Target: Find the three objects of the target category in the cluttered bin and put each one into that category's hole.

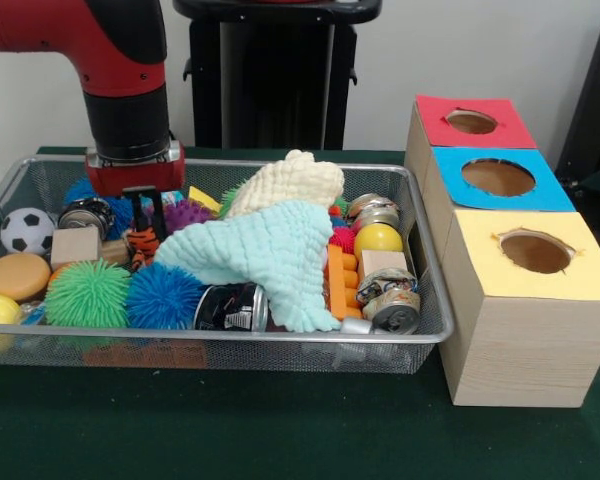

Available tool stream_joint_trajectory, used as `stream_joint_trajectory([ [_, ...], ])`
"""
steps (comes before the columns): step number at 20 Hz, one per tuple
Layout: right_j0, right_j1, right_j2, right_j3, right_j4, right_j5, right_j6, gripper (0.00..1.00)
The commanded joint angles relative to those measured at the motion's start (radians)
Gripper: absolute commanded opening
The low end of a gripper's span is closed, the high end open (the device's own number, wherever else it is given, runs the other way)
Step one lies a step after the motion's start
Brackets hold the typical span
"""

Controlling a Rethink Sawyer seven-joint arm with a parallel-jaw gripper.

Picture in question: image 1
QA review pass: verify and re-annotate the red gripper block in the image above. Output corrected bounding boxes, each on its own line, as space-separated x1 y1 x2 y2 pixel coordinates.
84 157 187 241

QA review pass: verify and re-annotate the orange striped plush tiger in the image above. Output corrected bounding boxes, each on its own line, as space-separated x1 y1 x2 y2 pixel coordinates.
126 226 161 269

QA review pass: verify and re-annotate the light blue waffle cloth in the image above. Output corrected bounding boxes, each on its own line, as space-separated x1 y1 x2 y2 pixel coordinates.
152 199 342 334

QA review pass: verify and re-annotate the cream waffle cloth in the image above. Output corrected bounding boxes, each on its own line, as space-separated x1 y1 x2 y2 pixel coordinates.
219 149 345 220

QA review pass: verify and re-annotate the wooden box with three holes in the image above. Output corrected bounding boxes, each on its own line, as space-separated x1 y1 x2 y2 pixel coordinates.
403 94 600 409

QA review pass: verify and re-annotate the purple spiky rubber ball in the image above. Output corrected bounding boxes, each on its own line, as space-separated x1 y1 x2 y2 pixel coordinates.
163 199 216 236

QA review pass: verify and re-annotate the plain wooden cube block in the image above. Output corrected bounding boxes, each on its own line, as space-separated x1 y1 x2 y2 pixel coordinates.
49 225 104 271

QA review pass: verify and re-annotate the blue spiky rubber ball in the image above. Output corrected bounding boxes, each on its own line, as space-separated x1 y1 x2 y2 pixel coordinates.
124 262 206 331

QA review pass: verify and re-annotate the green spiky rubber ball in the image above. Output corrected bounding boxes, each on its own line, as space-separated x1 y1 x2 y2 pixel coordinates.
44 258 131 329

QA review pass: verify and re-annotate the small soccer ball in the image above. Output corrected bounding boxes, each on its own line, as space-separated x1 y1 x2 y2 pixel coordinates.
0 207 56 256

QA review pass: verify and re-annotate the black printed drink can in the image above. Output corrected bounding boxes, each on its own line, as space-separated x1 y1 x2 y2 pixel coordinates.
194 282 270 333

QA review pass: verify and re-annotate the orange foam ball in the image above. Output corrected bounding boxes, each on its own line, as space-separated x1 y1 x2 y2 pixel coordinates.
0 252 52 302

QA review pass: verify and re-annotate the yellow smooth ball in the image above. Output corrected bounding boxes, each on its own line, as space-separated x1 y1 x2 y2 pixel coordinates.
353 222 405 261

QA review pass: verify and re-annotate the wire mesh bin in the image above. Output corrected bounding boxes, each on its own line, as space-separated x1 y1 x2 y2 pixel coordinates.
0 154 455 375

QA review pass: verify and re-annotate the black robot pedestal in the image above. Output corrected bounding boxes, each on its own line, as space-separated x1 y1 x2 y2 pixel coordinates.
172 0 384 151

